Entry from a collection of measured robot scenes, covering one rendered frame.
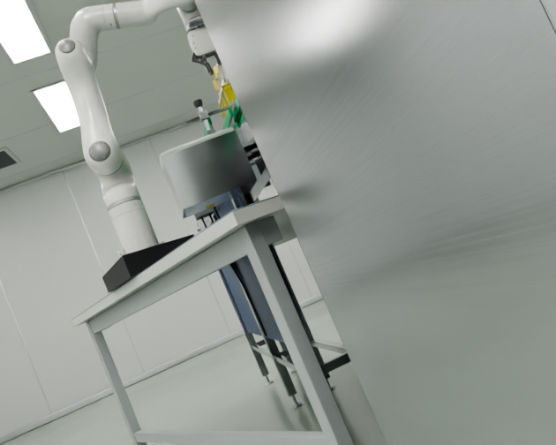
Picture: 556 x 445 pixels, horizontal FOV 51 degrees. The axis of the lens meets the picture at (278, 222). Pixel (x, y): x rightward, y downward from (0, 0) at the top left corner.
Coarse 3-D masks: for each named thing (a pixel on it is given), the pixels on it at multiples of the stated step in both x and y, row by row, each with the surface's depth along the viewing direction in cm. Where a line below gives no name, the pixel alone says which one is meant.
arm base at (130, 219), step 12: (120, 204) 196; (132, 204) 197; (120, 216) 195; (132, 216) 195; (144, 216) 198; (120, 228) 195; (132, 228) 194; (144, 228) 196; (120, 240) 196; (132, 240) 194; (144, 240) 194; (156, 240) 198; (120, 252) 196; (132, 252) 193
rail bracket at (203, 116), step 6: (198, 102) 184; (234, 102) 186; (198, 108) 184; (222, 108) 186; (228, 108) 186; (234, 108) 186; (204, 114) 184; (210, 114) 185; (186, 120) 183; (192, 120) 183; (204, 120) 184; (210, 126) 184; (210, 132) 183
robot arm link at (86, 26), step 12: (84, 12) 209; (96, 12) 209; (108, 12) 209; (72, 24) 210; (84, 24) 208; (96, 24) 210; (108, 24) 211; (72, 36) 211; (84, 36) 211; (96, 36) 212; (96, 48) 215; (96, 60) 217
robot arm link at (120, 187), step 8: (120, 168) 202; (128, 168) 209; (104, 176) 202; (112, 176) 203; (120, 176) 206; (128, 176) 207; (104, 184) 206; (112, 184) 205; (120, 184) 199; (128, 184) 200; (104, 192) 201; (112, 192) 196; (120, 192) 196; (128, 192) 197; (136, 192) 200; (104, 200) 199; (112, 200) 196; (120, 200) 196; (128, 200) 196
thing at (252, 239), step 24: (240, 240) 138; (264, 240) 135; (192, 264) 160; (216, 264) 150; (264, 264) 133; (144, 288) 193; (168, 288) 178; (264, 288) 135; (120, 312) 218; (288, 312) 133; (96, 336) 253; (288, 336) 133; (312, 360) 132; (120, 384) 252; (312, 384) 131; (120, 408) 252; (312, 408) 133; (336, 408) 132; (144, 432) 241; (168, 432) 219; (192, 432) 201; (216, 432) 185; (240, 432) 172; (264, 432) 161; (288, 432) 151; (312, 432) 142; (336, 432) 130
